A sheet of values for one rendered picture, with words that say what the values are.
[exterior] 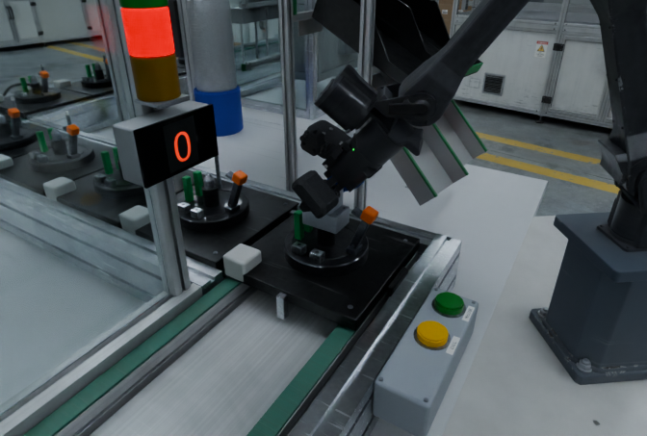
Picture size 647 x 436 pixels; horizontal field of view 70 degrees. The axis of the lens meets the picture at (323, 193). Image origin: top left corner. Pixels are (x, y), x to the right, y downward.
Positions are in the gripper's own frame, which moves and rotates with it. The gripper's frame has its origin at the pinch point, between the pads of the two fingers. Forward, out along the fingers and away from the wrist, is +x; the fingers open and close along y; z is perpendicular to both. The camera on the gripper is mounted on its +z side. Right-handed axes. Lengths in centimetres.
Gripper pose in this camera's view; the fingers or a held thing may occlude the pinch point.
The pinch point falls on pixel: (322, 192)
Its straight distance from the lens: 72.5
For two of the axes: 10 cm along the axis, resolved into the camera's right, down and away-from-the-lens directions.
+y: -5.2, 3.9, -7.6
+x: -5.7, 5.0, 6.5
